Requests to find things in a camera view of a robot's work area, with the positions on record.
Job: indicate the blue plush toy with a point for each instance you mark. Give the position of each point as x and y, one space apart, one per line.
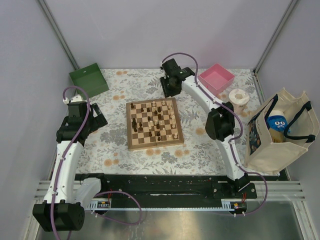
277 123

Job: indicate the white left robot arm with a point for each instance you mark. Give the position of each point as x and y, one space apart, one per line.
63 209

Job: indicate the dark chess piece cluster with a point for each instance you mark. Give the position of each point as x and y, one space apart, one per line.
134 125

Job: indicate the wooden chess board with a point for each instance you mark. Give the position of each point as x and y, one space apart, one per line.
158 124

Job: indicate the green box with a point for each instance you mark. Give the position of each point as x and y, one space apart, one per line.
90 79

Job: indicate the cream canvas tote bag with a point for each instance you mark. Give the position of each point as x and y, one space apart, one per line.
269 151

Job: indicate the floral tablecloth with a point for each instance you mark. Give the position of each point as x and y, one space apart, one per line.
106 149

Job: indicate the pink box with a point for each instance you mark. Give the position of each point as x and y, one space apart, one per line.
216 79

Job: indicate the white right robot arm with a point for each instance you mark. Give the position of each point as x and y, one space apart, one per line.
220 122

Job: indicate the toilet paper roll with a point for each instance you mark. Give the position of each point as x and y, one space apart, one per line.
239 99

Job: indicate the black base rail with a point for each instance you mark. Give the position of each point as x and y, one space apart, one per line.
170 191

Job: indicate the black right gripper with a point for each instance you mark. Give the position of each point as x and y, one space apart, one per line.
167 93

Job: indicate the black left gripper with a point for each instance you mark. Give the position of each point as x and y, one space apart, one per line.
98 122

